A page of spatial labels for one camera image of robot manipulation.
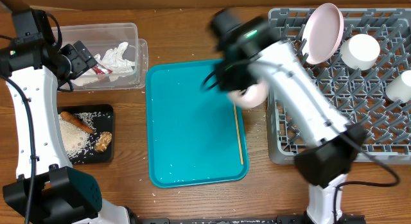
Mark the black tray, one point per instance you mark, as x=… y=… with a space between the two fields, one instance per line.
x=104 y=123

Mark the pale green saucer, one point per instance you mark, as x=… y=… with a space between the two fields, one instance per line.
x=400 y=88

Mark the orange carrot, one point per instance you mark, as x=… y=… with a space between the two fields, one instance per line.
x=66 y=116

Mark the teal serving tray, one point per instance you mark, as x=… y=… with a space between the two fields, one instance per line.
x=191 y=132

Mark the grey dishwasher rack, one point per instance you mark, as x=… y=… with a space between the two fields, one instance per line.
x=360 y=95

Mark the clear plastic bin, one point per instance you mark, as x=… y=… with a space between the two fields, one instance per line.
x=98 y=38

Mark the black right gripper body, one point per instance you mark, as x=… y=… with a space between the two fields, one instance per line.
x=236 y=74

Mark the small white plate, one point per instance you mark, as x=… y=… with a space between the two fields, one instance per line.
x=250 y=97

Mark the wooden chopstick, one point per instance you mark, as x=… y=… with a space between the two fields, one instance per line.
x=238 y=133

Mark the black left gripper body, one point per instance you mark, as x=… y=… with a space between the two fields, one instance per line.
x=80 y=61

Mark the white upturned cup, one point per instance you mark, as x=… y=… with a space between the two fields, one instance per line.
x=360 y=52

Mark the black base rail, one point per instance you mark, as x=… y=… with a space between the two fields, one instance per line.
x=288 y=219

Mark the red snack wrapper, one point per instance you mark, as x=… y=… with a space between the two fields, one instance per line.
x=101 y=70

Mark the white napkin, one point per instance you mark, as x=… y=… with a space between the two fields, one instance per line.
x=113 y=60

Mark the pile of rice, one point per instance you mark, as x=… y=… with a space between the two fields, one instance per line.
x=79 y=144

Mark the brown walnut food scrap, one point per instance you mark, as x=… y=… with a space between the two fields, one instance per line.
x=103 y=142

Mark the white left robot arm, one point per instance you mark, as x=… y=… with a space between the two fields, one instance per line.
x=48 y=189

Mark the large white plate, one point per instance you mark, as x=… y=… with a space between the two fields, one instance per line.
x=323 y=33

